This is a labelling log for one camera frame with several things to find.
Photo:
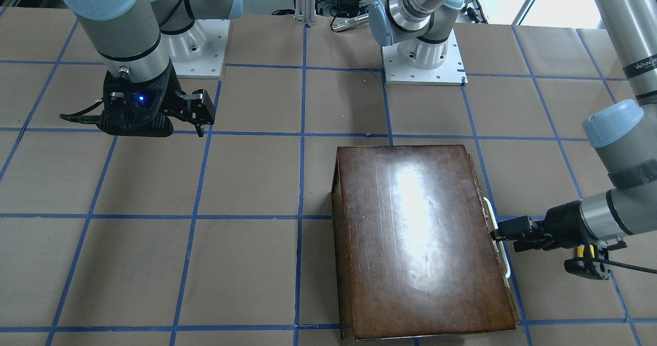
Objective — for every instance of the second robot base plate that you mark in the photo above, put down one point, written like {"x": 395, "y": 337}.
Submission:
{"x": 199, "y": 53}

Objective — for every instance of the white drawer handle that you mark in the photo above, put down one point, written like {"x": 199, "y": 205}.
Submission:
{"x": 499, "y": 247}

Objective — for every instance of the silver blue idle robot arm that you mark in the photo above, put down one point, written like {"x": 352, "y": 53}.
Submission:
{"x": 140, "y": 41}

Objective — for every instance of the dark brown wooden drawer box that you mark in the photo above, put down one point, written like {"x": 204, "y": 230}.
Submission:
{"x": 414, "y": 256}

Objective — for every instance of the silver blue active robot arm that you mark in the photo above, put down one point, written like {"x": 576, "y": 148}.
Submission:
{"x": 623, "y": 136}

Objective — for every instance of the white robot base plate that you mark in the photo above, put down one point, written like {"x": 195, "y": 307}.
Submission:
{"x": 415, "y": 62}

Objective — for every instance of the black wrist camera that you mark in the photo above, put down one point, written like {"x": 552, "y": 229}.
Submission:
{"x": 591, "y": 260}

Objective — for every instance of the black idle gripper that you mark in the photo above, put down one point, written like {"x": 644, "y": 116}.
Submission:
{"x": 173, "y": 93}

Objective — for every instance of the black active gripper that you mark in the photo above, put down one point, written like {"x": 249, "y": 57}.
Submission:
{"x": 562, "y": 219}

